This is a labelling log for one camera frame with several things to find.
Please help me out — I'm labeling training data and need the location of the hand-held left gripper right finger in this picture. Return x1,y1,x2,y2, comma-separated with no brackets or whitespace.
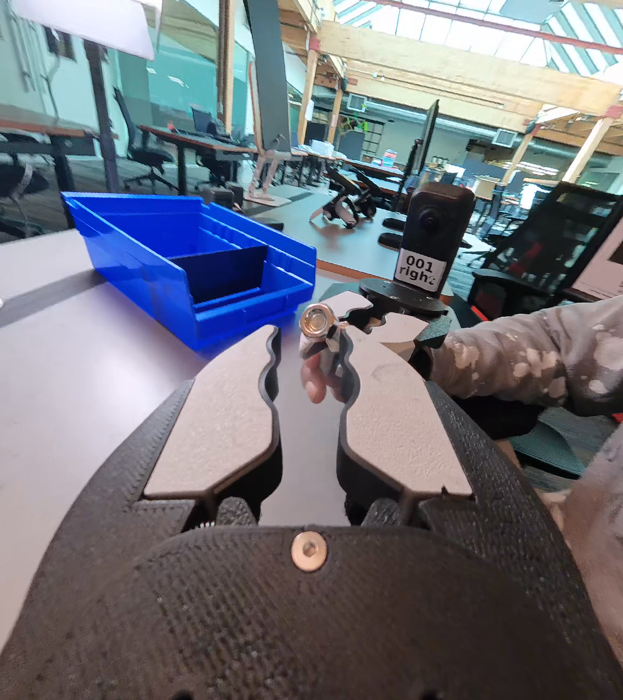
335,328,475,517

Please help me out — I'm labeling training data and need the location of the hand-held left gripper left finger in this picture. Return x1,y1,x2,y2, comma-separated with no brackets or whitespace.
143,324,285,501

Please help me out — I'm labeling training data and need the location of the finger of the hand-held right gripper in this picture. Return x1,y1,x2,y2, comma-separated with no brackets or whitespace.
377,314,430,358
324,291,382,336

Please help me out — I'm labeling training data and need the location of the blue plastic bin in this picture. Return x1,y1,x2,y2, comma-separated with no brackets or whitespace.
61,191,318,351

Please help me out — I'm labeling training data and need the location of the person's left hand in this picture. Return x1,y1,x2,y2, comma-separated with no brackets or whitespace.
299,355,346,404

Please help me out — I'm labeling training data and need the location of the idle hand-held gripper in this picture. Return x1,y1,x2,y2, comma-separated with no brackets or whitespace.
352,170,383,219
310,167,361,229

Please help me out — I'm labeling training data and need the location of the black slim monitor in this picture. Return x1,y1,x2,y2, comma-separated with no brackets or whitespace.
405,100,441,187

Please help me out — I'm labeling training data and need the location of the black mesh office chair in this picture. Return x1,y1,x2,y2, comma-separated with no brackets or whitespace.
467,180,623,329

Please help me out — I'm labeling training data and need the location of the black bin divider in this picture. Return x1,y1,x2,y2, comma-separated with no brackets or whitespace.
168,244,270,304

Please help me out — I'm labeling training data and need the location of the wooden monitor stand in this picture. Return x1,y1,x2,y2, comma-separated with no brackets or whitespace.
248,137,293,206

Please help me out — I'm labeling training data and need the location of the dark green chair seat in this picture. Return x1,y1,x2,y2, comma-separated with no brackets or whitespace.
511,420,586,478

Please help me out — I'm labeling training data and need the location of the white printed marker sign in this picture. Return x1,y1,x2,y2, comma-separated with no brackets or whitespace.
571,159,623,302

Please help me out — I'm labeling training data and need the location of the wooden top desk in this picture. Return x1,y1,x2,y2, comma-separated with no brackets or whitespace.
138,125,258,195
0,115,99,230

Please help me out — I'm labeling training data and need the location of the tall dark monitor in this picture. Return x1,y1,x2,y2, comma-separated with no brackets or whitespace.
243,0,293,151

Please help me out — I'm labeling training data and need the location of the black pole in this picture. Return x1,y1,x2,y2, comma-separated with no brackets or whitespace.
83,41,122,192

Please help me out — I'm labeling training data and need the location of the white panel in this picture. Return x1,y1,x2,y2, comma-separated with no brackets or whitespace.
11,0,162,61

